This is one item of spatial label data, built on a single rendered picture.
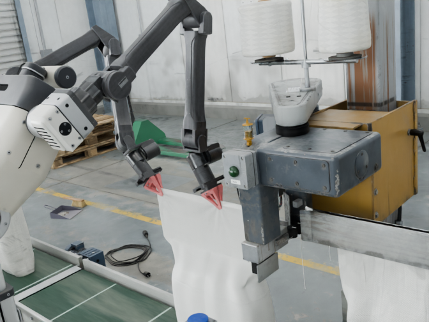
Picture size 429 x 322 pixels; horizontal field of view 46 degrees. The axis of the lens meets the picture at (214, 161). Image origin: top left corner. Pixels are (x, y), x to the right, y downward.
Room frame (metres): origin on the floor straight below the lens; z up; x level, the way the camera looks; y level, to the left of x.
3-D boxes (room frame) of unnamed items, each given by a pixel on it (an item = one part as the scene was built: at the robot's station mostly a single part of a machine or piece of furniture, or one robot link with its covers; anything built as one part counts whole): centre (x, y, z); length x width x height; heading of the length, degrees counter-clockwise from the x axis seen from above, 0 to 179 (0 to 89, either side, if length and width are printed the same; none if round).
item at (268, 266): (1.28, -0.10, 0.98); 0.09 x 0.05 x 0.05; 136
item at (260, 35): (1.60, -0.21, 1.61); 0.17 x 0.17 x 0.17
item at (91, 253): (2.84, 0.88, 0.35); 0.30 x 0.15 x 0.15; 46
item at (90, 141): (7.01, 1.90, 0.22); 1.21 x 0.84 x 0.14; 136
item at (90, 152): (6.99, 1.91, 0.07); 1.20 x 0.82 x 0.14; 134
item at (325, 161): (1.26, -0.24, 1.21); 0.30 x 0.25 x 0.30; 46
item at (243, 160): (1.23, -0.06, 1.29); 0.08 x 0.05 x 0.09; 46
